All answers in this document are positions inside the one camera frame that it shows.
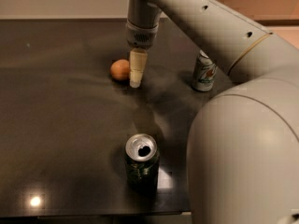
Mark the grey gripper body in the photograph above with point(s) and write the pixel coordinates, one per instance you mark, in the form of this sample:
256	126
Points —
140	36

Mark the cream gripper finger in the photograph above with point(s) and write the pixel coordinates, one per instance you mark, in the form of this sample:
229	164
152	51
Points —
137	62

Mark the orange fruit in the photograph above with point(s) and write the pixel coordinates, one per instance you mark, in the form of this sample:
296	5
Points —
120	70

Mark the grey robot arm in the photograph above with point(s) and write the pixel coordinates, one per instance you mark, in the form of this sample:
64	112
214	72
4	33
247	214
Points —
243	146

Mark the white 7up can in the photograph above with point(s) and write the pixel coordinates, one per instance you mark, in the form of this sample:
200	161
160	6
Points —
204	73

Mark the dark green soda can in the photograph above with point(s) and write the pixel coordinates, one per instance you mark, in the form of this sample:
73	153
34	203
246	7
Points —
142	157

